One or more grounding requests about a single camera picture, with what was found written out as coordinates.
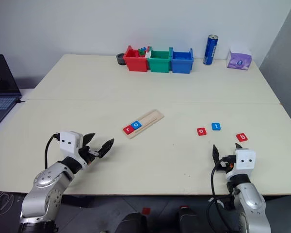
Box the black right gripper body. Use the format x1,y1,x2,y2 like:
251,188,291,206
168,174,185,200
215,155,237,172

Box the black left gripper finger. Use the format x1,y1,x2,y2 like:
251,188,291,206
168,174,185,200
81,133,96,147
97,138,115,159

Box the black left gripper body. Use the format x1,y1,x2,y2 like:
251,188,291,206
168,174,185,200
78,145,99,167

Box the red letter b tile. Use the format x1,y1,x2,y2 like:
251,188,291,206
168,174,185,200
235,133,249,143

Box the wooden letter tray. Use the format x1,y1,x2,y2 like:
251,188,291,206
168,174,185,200
122,109,165,140

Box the dark rounded shape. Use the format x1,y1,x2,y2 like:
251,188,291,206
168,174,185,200
113,212,149,233
176,206,210,233

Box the dark grey round bowl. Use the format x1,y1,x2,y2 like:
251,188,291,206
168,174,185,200
115,53,127,66

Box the purple tissue pack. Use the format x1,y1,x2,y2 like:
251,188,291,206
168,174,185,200
226,46,253,71

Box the red plastic bin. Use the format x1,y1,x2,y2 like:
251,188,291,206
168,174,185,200
123,45,151,72

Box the blue plastic bin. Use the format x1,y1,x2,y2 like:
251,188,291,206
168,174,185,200
170,48,194,74

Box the green plastic bin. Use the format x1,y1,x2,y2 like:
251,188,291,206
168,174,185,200
147,47,173,73

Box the blue drink can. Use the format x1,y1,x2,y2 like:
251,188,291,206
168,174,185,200
203,34,219,66

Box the dark laptop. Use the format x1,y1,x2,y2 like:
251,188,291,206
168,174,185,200
0,54,23,128

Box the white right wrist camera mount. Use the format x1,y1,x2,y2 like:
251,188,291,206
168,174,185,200
225,148,257,181

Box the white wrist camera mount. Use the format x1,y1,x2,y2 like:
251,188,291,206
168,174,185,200
225,148,257,181
59,131,83,156

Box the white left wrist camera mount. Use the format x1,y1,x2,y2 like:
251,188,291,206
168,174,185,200
59,131,83,156

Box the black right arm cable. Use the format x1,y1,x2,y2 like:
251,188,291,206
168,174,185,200
207,157,234,233

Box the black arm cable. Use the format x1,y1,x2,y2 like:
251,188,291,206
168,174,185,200
44,133,62,168
207,157,234,233

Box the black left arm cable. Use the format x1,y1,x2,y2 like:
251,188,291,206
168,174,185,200
44,133,62,168

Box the tangled floor cables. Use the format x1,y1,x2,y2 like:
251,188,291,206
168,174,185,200
0,191,15,217

